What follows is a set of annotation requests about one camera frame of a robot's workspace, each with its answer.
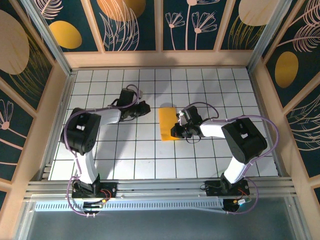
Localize aluminium side rail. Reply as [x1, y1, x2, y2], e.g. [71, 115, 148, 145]
[39, 71, 77, 181]
[248, 69, 292, 179]

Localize aluminium corner post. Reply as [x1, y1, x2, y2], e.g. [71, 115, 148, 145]
[21, 0, 75, 77]
[246, 0, 300, 72]

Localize yellow paper sheet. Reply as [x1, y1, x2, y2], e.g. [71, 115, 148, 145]
[158, 106, 181, 143]

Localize left base power wires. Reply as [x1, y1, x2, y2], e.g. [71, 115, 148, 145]
[99, 188, 113, 205]

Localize grey slotted cable duct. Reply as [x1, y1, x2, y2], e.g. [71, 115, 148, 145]
[33, 199, 226, 213]

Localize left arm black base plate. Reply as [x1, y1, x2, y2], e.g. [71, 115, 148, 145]
[71, 180, 118, 200]

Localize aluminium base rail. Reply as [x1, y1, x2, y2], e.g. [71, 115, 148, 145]
[23, 176, 297, 201]

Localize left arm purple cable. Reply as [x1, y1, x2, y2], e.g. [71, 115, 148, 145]
[63, 84, 140, 217]

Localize base power wires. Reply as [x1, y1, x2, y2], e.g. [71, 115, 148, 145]
[99, 188, 113, 205]
[233, 187, 251, 205]

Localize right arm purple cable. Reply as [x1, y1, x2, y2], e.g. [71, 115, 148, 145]
[180, 102, 280, 216]

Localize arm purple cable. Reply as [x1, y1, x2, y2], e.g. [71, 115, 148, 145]
[63, 84, 140, 217]
[180, 102, 280, 216]

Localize right base power wires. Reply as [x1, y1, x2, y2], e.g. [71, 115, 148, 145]
[233, 187, 251, 205]

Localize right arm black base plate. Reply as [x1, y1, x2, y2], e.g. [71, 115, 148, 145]
[204, 179, 251, 197]

